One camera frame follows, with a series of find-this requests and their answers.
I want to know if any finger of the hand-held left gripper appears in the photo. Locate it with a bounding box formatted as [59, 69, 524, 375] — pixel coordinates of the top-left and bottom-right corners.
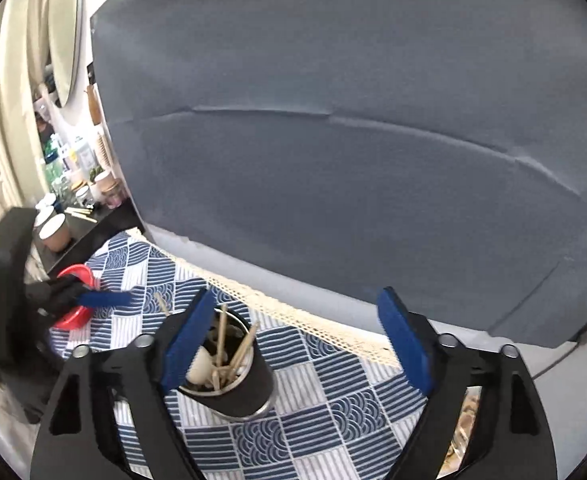
[44, 276, 99, 301]
[54, 291, 132, 313]

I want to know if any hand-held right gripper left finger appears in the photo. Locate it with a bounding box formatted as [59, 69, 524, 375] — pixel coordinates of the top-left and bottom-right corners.
[30, 287, 219, 480]

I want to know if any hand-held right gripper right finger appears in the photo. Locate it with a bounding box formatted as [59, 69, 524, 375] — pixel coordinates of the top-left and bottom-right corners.
[376, 286, 559, 480]

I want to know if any plain white long spoon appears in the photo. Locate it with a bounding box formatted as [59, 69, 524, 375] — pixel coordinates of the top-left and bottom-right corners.
[188, 347, 214, 386]

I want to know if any black cylindrical utensil holder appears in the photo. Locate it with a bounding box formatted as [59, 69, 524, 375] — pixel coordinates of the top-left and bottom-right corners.
[176, 305, 277, 420]

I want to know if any red plastic bowl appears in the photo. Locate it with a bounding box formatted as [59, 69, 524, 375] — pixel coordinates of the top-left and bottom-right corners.
[51, 264, 102, 331]

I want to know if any beige mug on shelf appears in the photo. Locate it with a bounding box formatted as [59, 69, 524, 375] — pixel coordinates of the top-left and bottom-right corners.
[38, 212, 72, 253]

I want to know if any black side table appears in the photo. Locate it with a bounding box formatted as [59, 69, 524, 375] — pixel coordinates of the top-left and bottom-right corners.
[31, 205, 147, 276]

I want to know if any blue white patterned tablecloth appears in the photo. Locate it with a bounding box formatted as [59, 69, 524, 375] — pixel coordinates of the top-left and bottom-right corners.
[48, 227, 469, 480]

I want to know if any clear plastic cookie container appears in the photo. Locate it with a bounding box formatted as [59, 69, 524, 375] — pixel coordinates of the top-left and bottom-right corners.
[443, 390, 484, 476]

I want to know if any white teal bottle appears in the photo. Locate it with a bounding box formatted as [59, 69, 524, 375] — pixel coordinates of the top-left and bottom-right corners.
[71, 137, 97, 176]

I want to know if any green packet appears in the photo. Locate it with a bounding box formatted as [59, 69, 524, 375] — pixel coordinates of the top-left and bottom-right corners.
[44, 135, 62, 176]

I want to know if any grey cloth backdrop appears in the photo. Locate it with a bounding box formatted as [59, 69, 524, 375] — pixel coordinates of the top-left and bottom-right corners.
[90, 0, 587, 348]

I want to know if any black cable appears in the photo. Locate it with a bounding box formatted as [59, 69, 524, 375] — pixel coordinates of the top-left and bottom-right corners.
[531, 327, 587, 381]

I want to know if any oval wall mirror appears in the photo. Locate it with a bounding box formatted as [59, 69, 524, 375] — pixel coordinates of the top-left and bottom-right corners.
[46, 0, 87, 108]

